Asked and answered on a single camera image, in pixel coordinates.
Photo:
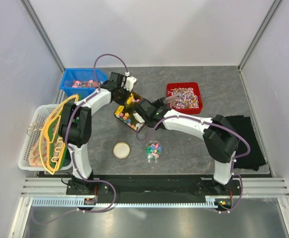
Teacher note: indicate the white plastic basket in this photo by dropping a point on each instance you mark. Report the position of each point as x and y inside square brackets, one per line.
[29, 159]

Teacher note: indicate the black cloth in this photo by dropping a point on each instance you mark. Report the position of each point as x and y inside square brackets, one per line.
[255, 159]

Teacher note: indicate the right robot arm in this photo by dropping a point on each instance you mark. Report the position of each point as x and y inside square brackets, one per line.
[217, 133]

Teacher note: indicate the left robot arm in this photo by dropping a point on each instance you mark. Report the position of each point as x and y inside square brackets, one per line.
[76, 120]

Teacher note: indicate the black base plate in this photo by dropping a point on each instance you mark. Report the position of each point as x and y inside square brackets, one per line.
[152, 188]

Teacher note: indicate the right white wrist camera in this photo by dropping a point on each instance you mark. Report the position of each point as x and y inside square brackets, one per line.
[138, 118]

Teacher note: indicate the yellow green wire hanger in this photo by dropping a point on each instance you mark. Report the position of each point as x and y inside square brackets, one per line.
[51, 145]

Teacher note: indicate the round wooden jar lid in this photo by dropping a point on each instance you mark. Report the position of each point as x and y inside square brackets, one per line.
[121, 150]

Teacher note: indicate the blue plastic bin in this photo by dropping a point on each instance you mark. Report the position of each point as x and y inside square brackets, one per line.
[81, 81]

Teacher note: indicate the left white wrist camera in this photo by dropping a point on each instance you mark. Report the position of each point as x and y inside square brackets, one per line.
[129, 83]

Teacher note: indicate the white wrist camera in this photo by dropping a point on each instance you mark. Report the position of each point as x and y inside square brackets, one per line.
[138, 118]
[129, 83]

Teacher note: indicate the clear glass jar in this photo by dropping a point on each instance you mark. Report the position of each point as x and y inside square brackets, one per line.
[153, 150]

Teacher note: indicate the slotted cable duct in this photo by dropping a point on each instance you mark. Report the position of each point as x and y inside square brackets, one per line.
[82, 202]

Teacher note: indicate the clear plastic scoop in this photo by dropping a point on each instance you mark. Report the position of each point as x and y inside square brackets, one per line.
[172, 98]

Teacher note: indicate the gold tin of star candies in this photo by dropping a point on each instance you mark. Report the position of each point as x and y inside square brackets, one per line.
[125, 113]

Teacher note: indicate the red tray of lollipops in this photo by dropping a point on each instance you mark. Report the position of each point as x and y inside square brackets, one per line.
[190, 101]

